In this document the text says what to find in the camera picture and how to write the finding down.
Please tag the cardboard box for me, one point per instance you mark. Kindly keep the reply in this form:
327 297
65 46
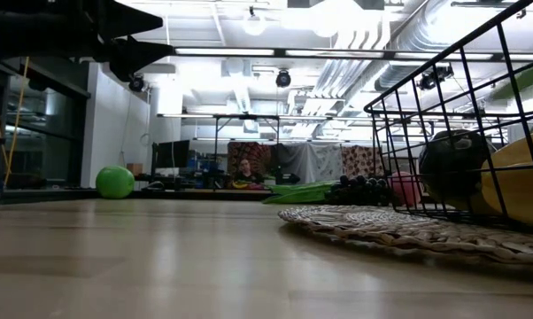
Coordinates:
134 168

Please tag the white cloth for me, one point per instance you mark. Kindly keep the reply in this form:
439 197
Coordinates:
326 161

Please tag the silver ventilation duct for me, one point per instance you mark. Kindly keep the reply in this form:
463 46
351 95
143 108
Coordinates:
403 66

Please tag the black grape bunch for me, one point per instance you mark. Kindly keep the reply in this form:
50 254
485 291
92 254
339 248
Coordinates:
359 190

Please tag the brown floral cloth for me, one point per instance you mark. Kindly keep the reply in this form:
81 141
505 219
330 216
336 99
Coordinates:
359 161

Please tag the black ceiling spotlight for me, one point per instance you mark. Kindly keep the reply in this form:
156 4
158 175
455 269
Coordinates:
136 83
283 79
428 80

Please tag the black aluminium table frame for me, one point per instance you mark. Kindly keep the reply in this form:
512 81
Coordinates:
49 194

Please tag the red patterned cloth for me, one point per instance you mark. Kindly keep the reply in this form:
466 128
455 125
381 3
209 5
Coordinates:
253 151

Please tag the black metal rack frame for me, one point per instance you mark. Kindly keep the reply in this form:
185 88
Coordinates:
249 117

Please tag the yellow orange starfruit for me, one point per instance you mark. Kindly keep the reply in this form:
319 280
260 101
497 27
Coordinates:
523 195

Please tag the long green leafy vegetable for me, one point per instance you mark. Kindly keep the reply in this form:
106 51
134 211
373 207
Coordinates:
297 192

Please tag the dark purple round fruit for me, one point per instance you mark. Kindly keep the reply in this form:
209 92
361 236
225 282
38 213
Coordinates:
452 161

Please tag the round ceiling lamp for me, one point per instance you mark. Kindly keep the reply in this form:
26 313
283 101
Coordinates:
254 23

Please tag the grey cloth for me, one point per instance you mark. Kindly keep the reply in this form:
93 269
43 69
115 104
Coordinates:
293 159

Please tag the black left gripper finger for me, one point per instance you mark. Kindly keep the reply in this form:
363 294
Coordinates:
136 57
125 20

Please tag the green apple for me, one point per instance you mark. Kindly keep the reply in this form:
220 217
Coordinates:
114 181

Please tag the person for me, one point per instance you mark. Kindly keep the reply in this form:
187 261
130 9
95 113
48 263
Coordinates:
247 172

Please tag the black computer monitor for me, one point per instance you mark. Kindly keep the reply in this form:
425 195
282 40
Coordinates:
172 153

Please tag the black overhead light bar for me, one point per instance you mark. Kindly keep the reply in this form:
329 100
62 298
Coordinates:
280 52

